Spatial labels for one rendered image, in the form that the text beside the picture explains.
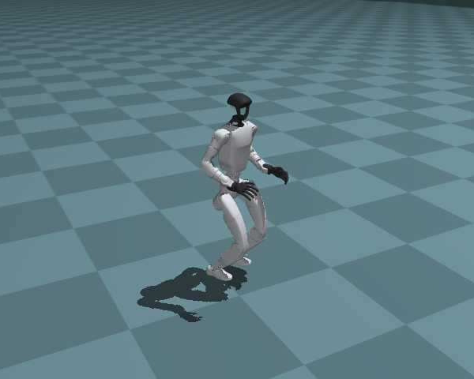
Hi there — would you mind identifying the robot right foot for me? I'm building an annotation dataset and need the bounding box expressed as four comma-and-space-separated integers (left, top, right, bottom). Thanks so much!
206, 265, 232, 281

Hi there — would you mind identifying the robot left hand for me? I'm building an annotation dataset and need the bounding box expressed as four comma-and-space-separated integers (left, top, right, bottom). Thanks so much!
262, 163, 289, 185

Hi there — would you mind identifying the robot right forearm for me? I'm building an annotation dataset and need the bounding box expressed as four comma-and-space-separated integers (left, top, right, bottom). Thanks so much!
201, 160, 234, 188

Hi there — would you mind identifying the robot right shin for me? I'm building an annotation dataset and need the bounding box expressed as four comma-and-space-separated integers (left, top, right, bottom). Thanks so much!
211, 243, 246, 271

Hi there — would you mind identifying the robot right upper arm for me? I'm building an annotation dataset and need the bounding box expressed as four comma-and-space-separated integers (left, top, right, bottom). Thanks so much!
201, 128, 231, 170

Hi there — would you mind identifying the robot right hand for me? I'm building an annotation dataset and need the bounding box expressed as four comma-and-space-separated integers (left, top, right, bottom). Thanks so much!
227, 181, 258, 201

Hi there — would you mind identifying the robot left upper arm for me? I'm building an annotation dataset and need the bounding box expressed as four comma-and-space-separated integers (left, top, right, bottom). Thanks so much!
247, 121, 258, 153

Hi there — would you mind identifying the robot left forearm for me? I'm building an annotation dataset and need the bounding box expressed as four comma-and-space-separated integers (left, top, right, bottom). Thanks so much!
248, 147, 268, 174

